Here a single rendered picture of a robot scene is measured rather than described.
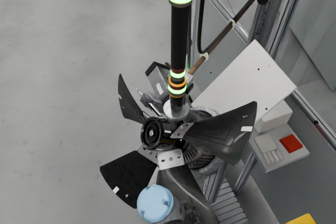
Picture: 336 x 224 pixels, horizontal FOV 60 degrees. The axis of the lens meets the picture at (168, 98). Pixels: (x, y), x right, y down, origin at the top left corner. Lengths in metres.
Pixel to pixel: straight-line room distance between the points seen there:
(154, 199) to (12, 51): 3.02
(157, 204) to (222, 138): 0.32
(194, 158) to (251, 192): 1.26
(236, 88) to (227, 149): 0.38
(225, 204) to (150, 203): 1.54
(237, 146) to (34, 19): 3.31
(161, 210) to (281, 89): 0.63
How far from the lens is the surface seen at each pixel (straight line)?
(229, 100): 1.17
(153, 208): 0.64
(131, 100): 1.19
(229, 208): 2.16
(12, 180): 2.55
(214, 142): 0.87
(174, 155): 1.04
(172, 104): 0.75
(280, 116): 1.47
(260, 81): 1.12
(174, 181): 1.01
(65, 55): 3.23
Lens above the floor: 2.10
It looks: 52 degrees down
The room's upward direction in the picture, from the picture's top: straight up
